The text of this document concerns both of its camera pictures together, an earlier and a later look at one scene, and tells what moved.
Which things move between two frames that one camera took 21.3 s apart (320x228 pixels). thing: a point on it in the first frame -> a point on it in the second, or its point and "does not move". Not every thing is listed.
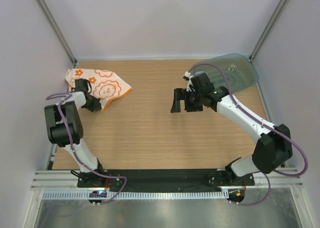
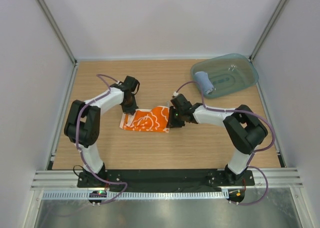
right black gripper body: (193, 101) -> (176, 120)
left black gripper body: (93, 105) -> (130, 107)
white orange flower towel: (105, 84) -> (155, 119)
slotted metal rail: (140, 195) does not move
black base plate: (135, 178) does not move
